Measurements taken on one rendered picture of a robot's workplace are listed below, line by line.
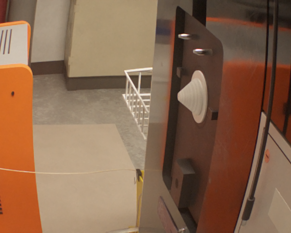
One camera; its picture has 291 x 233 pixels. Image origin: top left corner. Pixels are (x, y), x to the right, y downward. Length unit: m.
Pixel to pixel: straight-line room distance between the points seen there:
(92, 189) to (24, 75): 0.53
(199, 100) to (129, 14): 3.17
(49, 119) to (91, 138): 1.86
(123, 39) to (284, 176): 3.48
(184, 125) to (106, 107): 2.98
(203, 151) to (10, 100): 0.44
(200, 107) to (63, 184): 0.83
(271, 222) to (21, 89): 0.66
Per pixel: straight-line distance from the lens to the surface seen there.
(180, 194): 0.77
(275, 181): 0.49
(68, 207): 1.40
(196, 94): 0.72
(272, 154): 0.50
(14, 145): 1.09
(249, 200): 0.52
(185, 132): 0.79
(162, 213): 0.87
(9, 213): 1.18
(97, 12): 3.83
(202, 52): 0.68
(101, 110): 3.73
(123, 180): 1.54
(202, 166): 0.73
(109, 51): 3.92
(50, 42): 4.24
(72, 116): 3.63
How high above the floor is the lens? 1.47
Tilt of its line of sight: 23 degrees down
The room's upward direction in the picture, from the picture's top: 4 degrees clockwise
